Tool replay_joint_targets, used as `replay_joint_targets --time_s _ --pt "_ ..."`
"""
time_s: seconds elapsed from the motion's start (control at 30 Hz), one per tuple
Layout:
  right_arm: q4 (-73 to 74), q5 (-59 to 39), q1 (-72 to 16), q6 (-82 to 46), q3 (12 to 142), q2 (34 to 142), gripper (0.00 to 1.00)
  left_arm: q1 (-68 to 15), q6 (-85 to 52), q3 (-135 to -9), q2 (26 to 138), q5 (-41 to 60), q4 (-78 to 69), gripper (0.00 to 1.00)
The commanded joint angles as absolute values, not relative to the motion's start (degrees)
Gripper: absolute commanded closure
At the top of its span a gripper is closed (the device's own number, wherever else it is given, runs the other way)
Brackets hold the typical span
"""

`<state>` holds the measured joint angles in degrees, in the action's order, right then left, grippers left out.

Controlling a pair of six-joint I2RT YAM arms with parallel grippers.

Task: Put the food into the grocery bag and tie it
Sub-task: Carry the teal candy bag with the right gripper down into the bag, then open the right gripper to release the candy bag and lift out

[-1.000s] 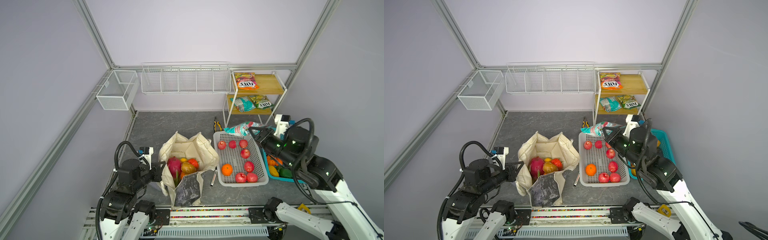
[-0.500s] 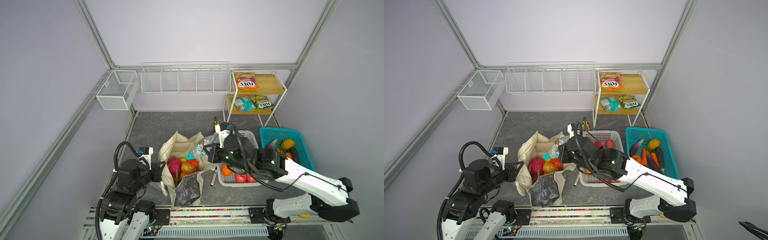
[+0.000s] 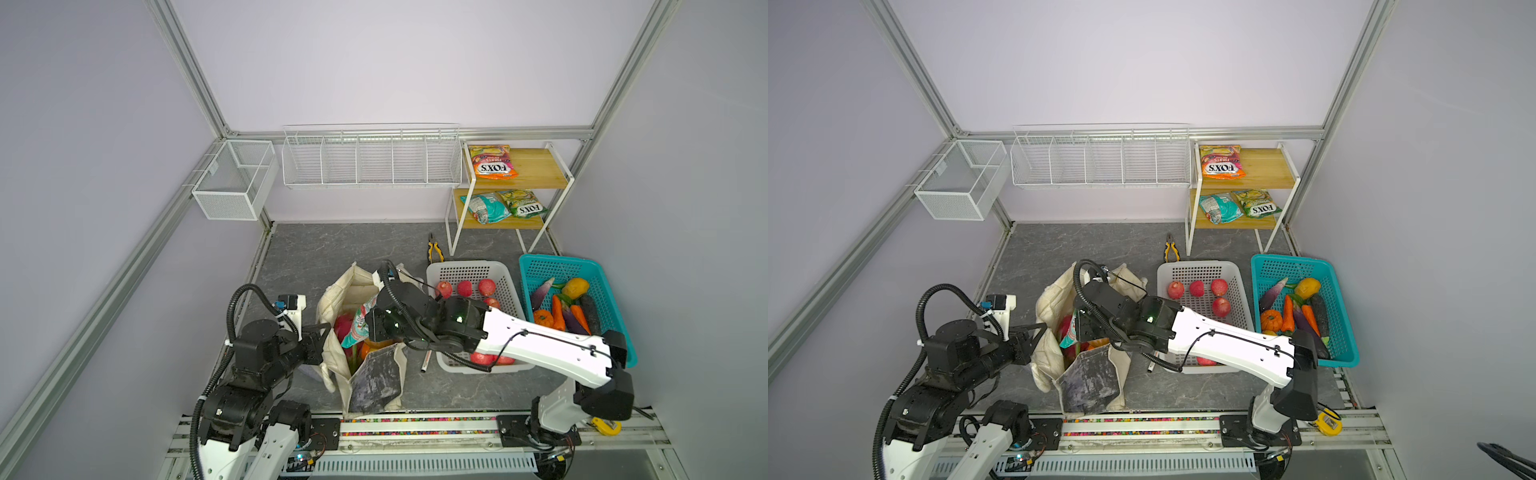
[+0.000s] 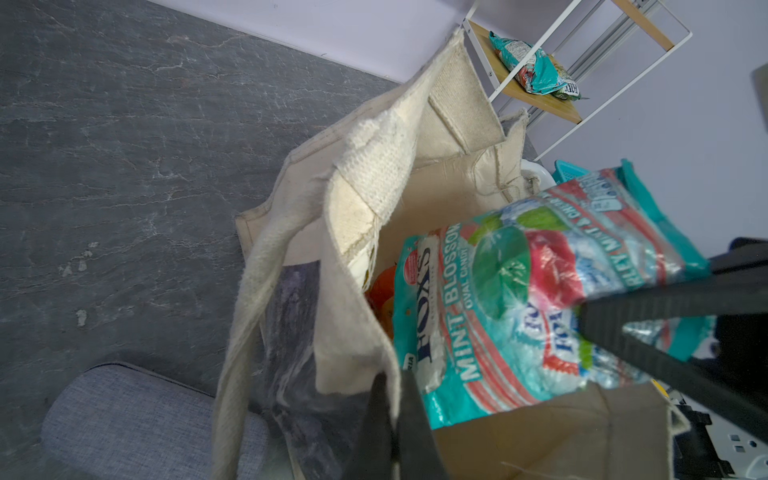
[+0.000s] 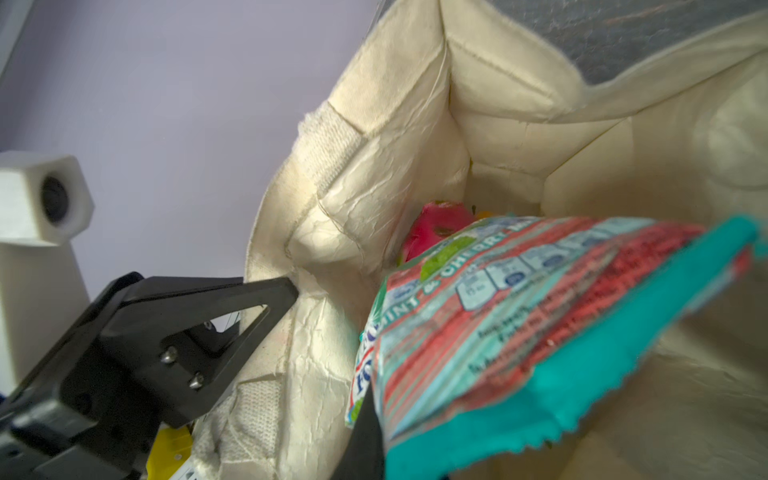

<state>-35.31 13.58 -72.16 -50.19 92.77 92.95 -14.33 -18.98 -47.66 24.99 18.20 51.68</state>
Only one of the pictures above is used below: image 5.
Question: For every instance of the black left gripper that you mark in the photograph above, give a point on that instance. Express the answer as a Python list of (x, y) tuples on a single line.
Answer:
[(184, 340)]

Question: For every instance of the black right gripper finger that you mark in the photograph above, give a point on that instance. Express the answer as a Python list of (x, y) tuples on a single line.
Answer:
[(363, 458)]

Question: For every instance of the green pink snack bag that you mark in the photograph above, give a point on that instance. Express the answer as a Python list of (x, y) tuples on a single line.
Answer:
[(501, 337)]

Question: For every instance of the pink dragon fruit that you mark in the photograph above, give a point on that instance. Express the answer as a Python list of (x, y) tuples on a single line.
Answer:
[(436, 221)]

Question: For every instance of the cream canvas grocery bag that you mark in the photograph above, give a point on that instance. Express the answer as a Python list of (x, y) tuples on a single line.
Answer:
[(654, 109)]

